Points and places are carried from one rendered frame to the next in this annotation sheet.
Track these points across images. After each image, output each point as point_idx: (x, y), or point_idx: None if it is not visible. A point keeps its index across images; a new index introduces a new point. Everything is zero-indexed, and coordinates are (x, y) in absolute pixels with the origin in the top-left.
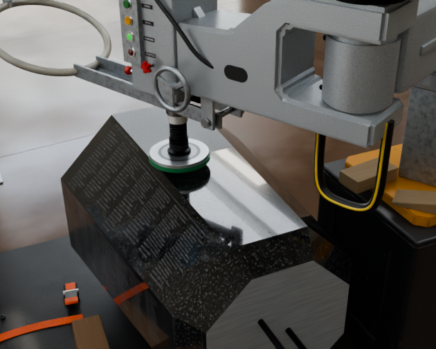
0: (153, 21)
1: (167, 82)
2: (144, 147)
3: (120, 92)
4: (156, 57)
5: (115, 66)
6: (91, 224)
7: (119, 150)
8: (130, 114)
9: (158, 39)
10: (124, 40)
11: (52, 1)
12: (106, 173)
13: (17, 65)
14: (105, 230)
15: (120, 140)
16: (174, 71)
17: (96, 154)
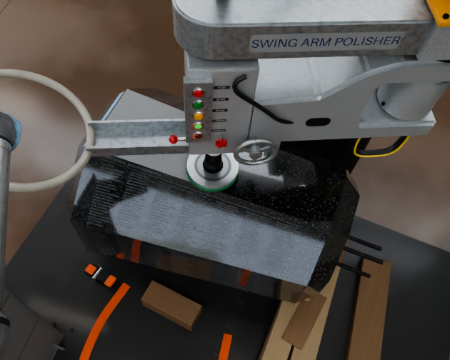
0: (228, 107)
1: (253, 149)
2: (164, 169)
3: (156, 153)
4: (226, 130)
5: (118, 125)
6: (146, 245)
7: (133, 179)
8: None
9: (232, 118)
10: (189, 129)
11: None
12: (135, 203)
13: (46, 188)
14: (179, 249)
15: (126, 170)
16: (265, 143)
17: (102, 188)
